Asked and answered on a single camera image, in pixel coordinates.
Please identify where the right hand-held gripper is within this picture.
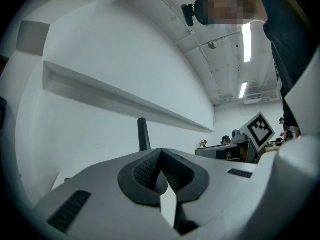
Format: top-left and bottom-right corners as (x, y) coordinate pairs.
(194, 111), (276, 164)

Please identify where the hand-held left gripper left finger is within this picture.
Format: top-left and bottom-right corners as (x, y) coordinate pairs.
(34, 148), (181, 240)

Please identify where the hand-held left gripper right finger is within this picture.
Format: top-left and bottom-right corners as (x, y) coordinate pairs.
(161, 148), (258, 235)

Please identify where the short ceiling light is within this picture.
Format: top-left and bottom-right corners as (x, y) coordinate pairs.
(238, 81), (248, 99)

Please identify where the white air conditioner unit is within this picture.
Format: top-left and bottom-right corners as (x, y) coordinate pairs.
(243, 92), (282, 105)

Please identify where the long ceiling light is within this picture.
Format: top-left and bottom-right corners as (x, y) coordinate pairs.
(241, 22), (252, 64)

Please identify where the person's black clothed torso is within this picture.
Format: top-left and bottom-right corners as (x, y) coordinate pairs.
(254, 0), (317, 138)

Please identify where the person's head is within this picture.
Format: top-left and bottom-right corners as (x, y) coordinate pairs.
(193, 0), (266, 31)

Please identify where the black head camera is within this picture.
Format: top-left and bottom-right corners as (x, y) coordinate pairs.
(181, 3), (198, 27)

